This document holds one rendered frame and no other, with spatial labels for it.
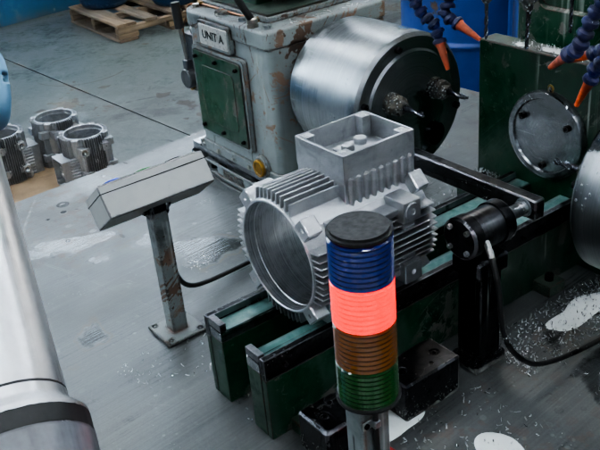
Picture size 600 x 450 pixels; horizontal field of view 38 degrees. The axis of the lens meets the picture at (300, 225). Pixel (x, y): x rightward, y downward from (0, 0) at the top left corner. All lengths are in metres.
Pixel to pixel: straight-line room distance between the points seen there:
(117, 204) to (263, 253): 0.21
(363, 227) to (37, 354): 0.30
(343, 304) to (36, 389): 0.30
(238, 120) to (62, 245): 0.41
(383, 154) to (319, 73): 0.41
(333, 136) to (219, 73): 0.57
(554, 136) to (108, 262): 0.81
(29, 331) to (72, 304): 0.91
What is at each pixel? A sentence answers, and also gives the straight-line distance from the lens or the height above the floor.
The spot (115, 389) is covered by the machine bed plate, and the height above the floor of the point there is 0.80.
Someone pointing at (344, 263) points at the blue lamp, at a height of 1.19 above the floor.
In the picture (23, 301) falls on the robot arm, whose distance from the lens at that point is 0.62.
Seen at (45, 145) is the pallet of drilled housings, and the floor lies 0.25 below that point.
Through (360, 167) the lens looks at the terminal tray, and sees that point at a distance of 1.10.
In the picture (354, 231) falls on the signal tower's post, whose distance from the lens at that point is 0.75.
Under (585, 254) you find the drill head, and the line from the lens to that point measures 1.20.
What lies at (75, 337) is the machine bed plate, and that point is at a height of 0.80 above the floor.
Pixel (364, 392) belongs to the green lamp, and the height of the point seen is 1.05.
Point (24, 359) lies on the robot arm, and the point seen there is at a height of 1.26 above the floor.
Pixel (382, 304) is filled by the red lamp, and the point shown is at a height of 1.15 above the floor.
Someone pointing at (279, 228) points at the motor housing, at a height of 1.01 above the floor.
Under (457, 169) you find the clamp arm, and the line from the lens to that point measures 1.30.
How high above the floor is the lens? 1.58
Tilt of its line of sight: 28 degrees down
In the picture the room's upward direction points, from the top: 5 degrees counter-clockwise
